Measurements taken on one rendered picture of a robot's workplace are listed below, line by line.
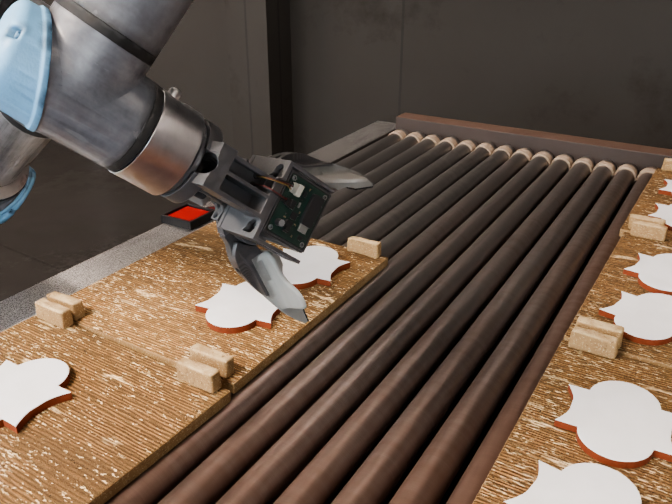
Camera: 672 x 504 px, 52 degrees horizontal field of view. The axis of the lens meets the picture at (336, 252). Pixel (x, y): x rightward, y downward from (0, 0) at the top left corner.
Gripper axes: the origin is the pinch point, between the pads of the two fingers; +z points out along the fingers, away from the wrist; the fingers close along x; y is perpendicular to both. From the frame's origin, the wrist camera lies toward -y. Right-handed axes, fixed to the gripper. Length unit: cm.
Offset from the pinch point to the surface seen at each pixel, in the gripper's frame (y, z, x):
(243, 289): -33.1, 13.4, -7.2
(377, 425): -2.0, 18.2, -14.7
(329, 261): -32.9, 25.6, 2.8
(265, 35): -286, 116, 124
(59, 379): -26.9, -8.2, -26.3
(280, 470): -2.3, 7.7, -22.8
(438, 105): -207, 182, 123
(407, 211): -48, 50, 21
